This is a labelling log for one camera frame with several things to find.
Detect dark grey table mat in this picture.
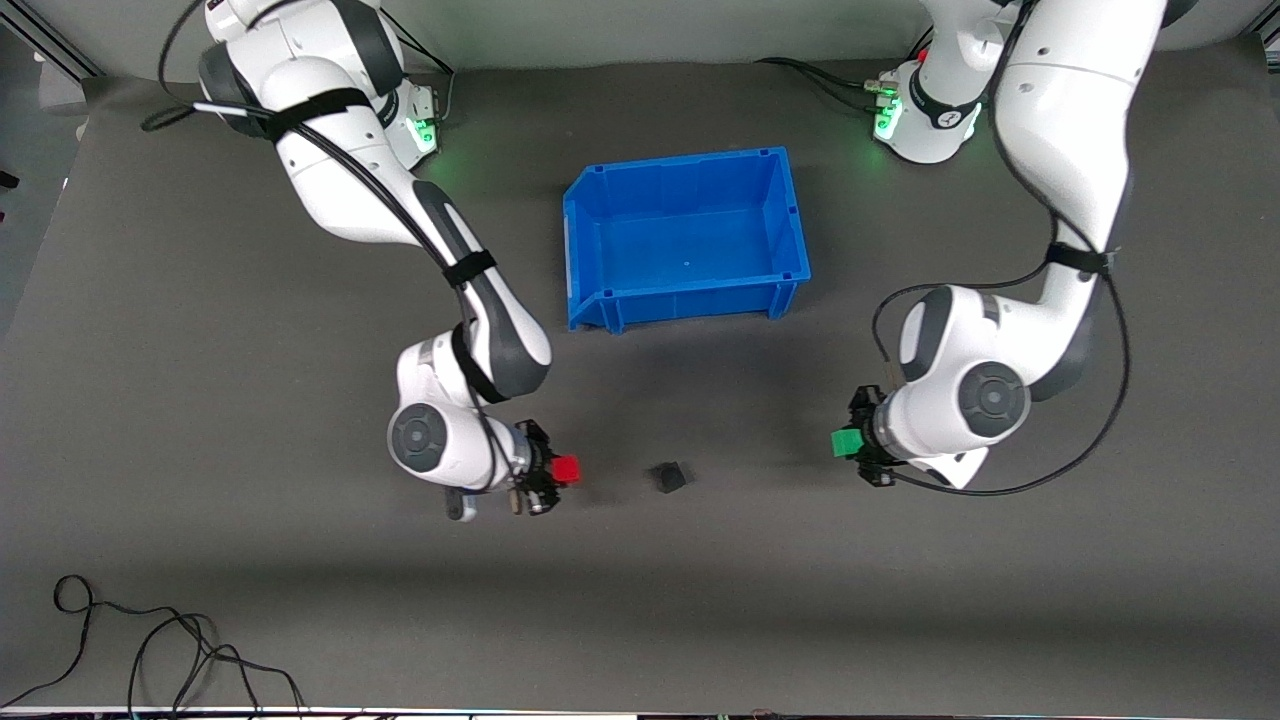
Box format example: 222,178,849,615
0,38,1280,713

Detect blue plastic storage bin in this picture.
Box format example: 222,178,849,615
562,146,812,335

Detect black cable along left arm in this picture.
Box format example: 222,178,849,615
868,0,1133,499

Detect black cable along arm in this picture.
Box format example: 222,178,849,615
868,0,1133,499
140,0,521,496

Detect black cable along right arm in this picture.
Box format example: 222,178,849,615
140,0,521,496

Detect black left arm base cables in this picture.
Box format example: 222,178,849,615
754,20,937,117

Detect black arm base cables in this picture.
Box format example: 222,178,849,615
380,8,457,127
754,20,937,117

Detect thin loose black cable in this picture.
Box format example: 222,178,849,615
0,574,307,720

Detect black right arm base cables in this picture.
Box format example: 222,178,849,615
380,8,457,127

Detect aluminium frame rail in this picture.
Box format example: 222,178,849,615
0,18,103,81

